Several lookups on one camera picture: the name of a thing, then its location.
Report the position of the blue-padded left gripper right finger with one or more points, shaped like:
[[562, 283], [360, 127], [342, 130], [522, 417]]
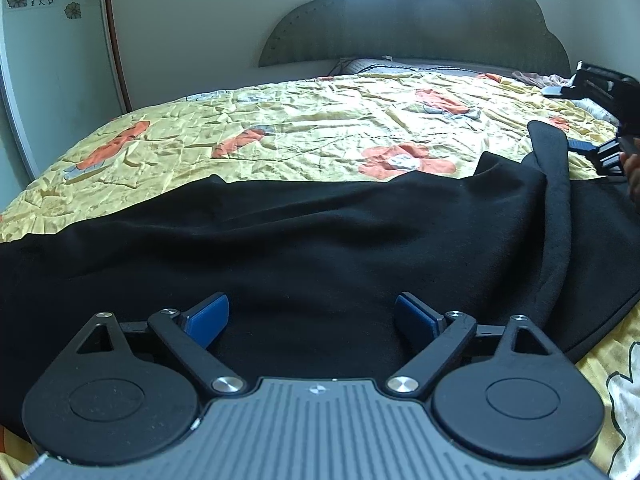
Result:
[[442, 342]]

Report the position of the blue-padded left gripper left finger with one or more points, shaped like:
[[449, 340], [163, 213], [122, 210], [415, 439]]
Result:
[[180, 340]]

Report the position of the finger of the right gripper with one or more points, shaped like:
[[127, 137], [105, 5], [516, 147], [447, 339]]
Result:
[[583, 148]]

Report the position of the black pants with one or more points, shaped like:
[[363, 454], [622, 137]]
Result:
[[312, 269]]

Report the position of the person's right hand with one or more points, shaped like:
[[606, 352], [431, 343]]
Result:
[[631, 167]]

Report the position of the crumpled white patterned cloth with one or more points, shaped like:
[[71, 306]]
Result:
[[544, 81]]

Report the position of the dark padded headboard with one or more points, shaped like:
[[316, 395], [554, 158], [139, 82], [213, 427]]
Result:
[[504, 33]]

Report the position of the yellow floral bed quilt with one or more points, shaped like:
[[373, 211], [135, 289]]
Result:
[[359, 128]]

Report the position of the grey pillow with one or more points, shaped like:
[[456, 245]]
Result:
[[388, 65]]

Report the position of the glass sliding wardrobe door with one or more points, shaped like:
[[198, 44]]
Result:
[[60, 80]]

